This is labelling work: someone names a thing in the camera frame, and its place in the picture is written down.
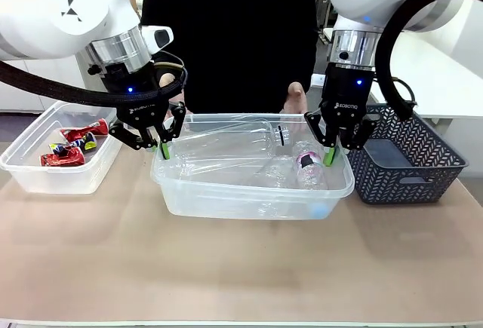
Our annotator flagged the large clear plastic bottle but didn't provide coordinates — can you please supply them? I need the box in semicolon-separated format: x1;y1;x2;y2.
169;118;292;164

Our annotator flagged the person's left hand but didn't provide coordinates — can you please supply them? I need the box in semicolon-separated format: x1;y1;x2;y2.
278;81;309;133

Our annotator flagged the small clear plastic bin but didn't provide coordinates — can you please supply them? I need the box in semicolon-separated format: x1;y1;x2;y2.
0;100;124;195

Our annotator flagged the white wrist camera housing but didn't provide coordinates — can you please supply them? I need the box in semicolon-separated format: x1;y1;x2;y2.
140;25;175;53

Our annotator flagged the dark grey woven plastic basket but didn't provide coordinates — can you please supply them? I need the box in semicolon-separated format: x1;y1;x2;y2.
345;103;470;206

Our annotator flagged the large clear plastic bin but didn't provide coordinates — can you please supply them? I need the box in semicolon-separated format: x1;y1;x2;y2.
150;112;355;222

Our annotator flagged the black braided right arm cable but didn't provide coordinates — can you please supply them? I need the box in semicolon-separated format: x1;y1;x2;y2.
376;0;420;121

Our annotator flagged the thin black cable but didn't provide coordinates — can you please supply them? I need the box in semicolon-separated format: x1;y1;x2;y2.
390;76;418;107

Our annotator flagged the clear bottle with pink label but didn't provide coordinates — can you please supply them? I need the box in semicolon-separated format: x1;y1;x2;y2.
292;140;328;190

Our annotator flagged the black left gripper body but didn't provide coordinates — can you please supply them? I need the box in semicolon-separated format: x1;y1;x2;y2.
98;62;171;135

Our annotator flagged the crushed red can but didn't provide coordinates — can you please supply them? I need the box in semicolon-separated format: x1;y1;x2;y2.
40;146;86;167
60;118;111;143

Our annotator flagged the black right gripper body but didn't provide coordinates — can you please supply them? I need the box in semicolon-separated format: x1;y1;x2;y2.
320;63;377;133

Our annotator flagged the white cabinet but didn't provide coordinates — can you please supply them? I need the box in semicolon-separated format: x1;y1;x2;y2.
0;51;116;115

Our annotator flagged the white desk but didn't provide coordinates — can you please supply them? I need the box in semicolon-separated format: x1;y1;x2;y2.
371;29;483;120

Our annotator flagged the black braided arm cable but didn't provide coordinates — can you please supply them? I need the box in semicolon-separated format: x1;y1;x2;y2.
376;0;420;121
0;59;189;107

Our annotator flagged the crushed clear plastic bottle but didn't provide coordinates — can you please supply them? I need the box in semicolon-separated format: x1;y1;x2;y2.
254;155;300;190

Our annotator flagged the person's right hand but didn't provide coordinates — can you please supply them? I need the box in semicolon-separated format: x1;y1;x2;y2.
158;72;179;90

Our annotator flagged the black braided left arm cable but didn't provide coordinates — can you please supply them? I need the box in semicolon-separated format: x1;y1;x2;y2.
0;59;189;107

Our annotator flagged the crushed blue yellow can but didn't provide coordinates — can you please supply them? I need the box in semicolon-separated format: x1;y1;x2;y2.
48;131;97;155

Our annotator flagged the person torso in black shirt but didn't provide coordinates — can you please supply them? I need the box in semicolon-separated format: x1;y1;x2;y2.
140;0;318;116

